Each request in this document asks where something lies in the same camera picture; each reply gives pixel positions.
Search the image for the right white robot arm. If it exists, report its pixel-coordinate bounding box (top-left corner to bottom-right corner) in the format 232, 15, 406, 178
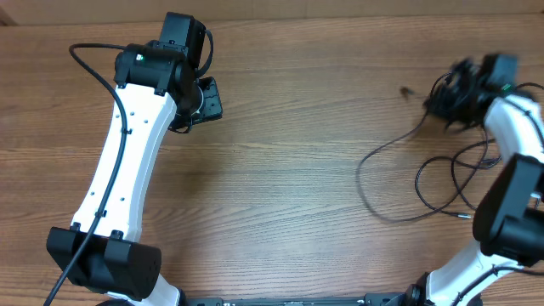
416, 54, 543, 305

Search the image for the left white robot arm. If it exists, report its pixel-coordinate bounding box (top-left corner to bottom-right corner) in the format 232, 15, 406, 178
46, 12, 223, 305

